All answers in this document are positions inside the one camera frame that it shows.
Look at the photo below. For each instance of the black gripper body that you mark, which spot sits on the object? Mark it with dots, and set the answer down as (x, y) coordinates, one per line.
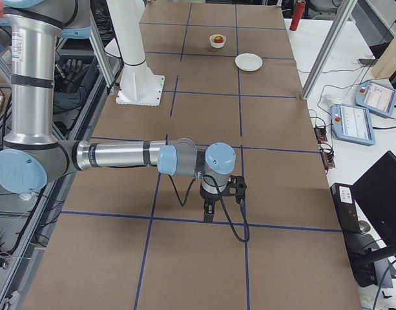
(208, 197)

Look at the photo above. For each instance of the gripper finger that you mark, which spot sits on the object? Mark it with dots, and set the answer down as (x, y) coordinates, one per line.
(208, 212)

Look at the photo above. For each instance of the blue teach pendant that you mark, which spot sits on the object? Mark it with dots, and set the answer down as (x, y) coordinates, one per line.
(353, 124)
(377, 98)

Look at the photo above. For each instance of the far blue teach pendant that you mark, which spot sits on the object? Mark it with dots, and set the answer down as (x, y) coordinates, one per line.
(377, 98)

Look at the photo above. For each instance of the grey aluminium frame post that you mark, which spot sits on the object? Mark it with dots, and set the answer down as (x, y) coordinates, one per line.
(335, 30)

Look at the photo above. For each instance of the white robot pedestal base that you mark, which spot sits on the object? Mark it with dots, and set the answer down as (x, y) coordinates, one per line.
(138, 84)

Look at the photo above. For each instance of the blue tape line lengthwise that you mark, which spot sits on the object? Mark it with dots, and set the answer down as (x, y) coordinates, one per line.
(238, 71)

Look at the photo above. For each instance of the near blue teach pendant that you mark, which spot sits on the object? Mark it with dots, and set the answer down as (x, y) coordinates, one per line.
(353, 124)

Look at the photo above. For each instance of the black monitor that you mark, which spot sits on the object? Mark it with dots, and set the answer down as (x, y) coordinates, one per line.
(375, 193)

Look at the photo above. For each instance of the far orange connector module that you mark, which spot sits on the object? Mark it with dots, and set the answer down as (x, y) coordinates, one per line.
(320, 129)

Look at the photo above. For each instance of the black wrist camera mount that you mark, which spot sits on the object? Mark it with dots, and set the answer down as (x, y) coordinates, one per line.
(236, 187)

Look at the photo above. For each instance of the red yellow apple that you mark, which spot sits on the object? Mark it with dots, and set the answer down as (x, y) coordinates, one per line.
(218, 39)

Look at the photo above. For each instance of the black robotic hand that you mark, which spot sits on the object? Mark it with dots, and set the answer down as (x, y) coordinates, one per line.
(69, 75)

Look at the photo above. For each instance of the red fire extinguisher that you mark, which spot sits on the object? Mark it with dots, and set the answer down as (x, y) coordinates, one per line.
(297, 14)

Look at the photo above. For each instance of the black computer box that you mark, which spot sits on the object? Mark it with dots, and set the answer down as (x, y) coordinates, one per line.
(356, 226)

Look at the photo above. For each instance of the near orange connector module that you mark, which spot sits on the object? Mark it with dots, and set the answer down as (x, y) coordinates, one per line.
(327, 155)

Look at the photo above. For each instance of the right tape line lengthwise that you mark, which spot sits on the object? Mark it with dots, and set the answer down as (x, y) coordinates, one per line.
(246, 251)

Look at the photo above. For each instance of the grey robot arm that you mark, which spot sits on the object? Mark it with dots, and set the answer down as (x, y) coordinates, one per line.
(32, 156)

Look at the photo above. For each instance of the right tape line crosswise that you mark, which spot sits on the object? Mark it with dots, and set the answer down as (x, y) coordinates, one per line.
(157, 218)

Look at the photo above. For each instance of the wooden board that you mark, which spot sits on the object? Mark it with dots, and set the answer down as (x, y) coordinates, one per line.
(386, 65)

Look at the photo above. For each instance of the orange connector module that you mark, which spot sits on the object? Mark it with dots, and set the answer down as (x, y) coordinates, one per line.
(320, 129)
(327, 155)

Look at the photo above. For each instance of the white round plate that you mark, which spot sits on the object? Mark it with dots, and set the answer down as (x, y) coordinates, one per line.
(248, 62)

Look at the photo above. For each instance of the brown paper table cover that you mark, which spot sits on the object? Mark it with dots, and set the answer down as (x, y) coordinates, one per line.
(120, 263)

